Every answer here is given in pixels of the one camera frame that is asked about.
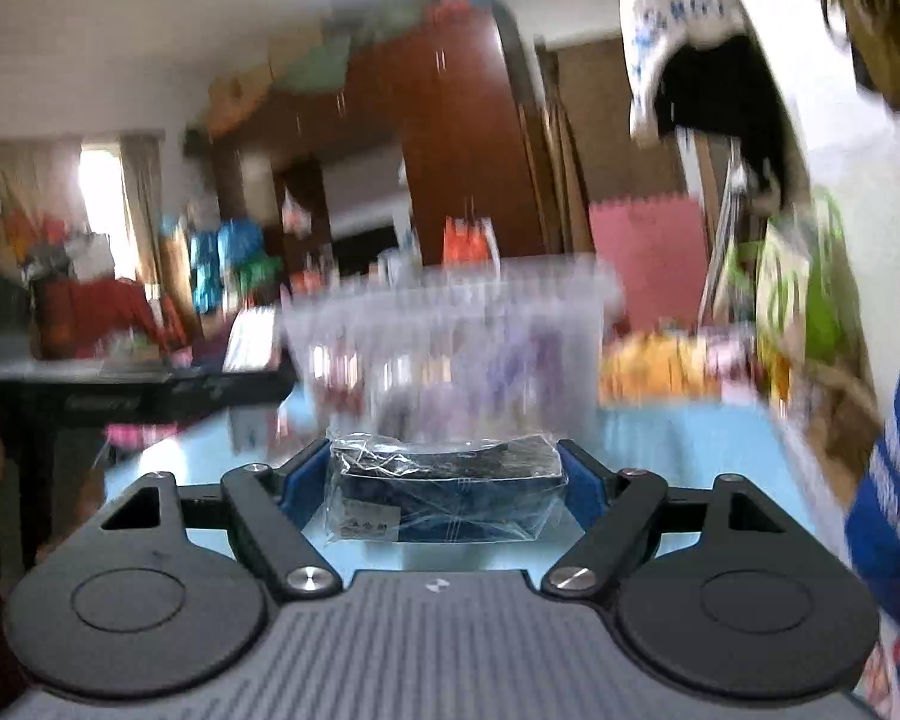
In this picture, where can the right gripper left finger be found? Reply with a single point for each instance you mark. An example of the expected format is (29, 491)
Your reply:
(269, 506)

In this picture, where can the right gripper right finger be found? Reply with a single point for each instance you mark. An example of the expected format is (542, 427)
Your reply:
(616, 511)

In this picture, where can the dark blue box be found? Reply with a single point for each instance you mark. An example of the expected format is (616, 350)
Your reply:
(483, 491)

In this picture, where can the yellow orange blanket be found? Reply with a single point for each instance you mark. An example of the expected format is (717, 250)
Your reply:
(651, 367)

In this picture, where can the white plastic laundry basket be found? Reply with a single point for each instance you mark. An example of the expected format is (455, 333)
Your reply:
(463, 353)

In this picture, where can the pink foam mat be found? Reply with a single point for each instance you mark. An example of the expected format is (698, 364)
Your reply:
(658, 248)

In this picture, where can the green white shopping bag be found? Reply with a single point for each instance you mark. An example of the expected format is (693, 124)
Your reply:
(795, 287)

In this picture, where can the red white plastic bag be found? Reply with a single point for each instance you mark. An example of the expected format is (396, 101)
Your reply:
(469, 241)

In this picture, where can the dark red wooden wardrobe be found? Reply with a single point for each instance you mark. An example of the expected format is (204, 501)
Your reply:
(456, 95)

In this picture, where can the brown wooden door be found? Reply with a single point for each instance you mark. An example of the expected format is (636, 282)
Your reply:
(587, 102)

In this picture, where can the black garment on hanger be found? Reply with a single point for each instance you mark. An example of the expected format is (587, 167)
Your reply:
(729, 91)

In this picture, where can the white hoodie blue letters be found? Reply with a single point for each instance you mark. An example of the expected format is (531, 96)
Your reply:
(652, 32)

